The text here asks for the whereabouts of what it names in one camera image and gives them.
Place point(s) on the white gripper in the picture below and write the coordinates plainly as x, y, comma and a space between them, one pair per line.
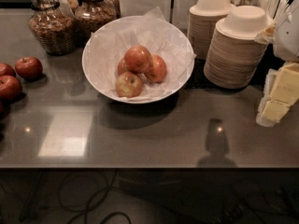
289, 37

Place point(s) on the right red apple in bowl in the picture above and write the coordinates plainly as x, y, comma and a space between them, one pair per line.
158, 70

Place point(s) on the red apple in bowl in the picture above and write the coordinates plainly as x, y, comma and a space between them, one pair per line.
138, 59
158, 70
128, 85

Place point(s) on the top red apple in bowl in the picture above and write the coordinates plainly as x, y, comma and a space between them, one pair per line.
138, 59

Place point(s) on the front red apple in bowl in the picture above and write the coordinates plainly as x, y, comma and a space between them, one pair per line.
128, 85

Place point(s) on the hidden back apple in bowl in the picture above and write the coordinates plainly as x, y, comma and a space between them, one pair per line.
121, 68

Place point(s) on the white bowl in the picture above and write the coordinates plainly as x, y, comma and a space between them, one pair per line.
102, 78

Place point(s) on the red apple on table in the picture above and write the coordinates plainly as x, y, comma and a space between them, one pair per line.
10, 88
29, 68

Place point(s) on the lower red apple on table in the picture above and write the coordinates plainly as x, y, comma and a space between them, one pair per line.
10, 88

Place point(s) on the red apple at left edge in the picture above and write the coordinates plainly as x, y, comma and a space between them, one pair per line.
6, 70

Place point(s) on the front stack of paper bowls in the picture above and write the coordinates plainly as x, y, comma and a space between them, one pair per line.
233, 54

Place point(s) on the stack of paper bowls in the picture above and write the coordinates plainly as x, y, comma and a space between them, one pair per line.
233, 54
201, 24

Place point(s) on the rear stack of paper bowls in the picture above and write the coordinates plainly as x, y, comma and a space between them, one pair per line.
201, 24

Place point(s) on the white paper liner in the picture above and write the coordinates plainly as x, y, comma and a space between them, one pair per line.
162, 38

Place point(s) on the right glass cereal jar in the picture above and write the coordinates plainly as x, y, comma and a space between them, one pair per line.
93, 14

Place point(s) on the left glass cereal jar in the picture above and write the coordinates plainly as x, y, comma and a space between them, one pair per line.
53, 28

